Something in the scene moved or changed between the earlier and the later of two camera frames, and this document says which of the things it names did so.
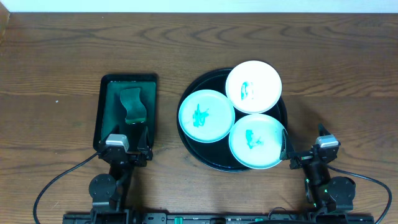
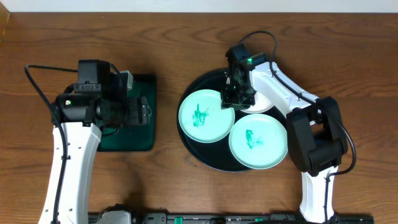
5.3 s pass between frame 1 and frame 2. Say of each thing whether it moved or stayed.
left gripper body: moved
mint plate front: stayed
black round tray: stayed
